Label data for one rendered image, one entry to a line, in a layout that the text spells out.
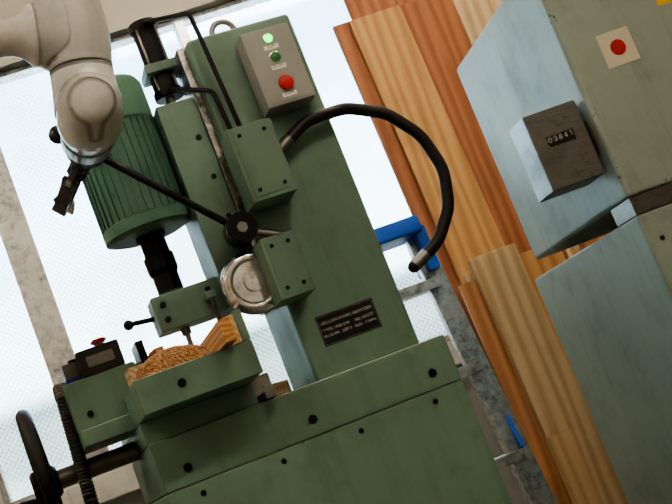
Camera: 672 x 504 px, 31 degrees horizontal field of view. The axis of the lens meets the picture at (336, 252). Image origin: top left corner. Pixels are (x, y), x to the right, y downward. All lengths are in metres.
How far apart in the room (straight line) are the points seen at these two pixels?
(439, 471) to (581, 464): 1.35
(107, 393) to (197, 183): 0.45
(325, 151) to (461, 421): 0.59
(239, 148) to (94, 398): 0.53
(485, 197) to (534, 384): 0.64
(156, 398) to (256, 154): 0.53
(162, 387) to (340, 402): 0.34
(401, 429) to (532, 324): 1.45
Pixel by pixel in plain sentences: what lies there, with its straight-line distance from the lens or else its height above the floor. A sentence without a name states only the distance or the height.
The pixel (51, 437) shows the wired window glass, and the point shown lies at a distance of 3.82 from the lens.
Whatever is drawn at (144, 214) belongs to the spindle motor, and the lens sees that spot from 2.35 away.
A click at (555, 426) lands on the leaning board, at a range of 3.60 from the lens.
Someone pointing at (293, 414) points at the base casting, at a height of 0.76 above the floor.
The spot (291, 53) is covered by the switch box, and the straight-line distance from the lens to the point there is 2.41.
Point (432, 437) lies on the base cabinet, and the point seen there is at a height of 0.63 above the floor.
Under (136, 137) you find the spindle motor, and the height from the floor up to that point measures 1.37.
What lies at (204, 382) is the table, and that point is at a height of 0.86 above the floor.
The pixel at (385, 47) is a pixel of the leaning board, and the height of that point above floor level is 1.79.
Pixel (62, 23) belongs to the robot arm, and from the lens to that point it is 2.00.
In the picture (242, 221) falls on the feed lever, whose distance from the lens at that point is 2.29.
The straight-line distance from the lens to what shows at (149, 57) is 2.53.
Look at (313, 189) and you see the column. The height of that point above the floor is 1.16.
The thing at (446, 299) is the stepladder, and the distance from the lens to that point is 3.20.
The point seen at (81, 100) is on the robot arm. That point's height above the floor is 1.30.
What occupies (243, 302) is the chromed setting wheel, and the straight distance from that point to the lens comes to 2.28.
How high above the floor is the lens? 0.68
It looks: 8 degrees up
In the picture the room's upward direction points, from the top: 22 degrees counter-clockwise
